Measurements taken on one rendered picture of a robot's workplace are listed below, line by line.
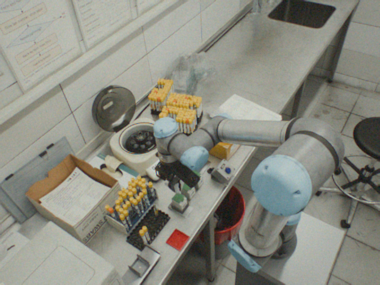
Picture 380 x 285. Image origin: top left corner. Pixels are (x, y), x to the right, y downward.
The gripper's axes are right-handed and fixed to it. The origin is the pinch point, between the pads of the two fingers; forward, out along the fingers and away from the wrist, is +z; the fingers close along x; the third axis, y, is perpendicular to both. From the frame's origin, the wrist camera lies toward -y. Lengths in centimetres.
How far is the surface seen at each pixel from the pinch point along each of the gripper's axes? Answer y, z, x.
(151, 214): 7.8, 10.3, 9.8
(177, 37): 59, -9, -81
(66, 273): 2, -17, 47
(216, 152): 2.4, 8.9, -31.1
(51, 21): 56, -52, -8
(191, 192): -0.6, 8.1, -6.3
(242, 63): 29, 13, -105
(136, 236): 7.1, 10.8, 20.0
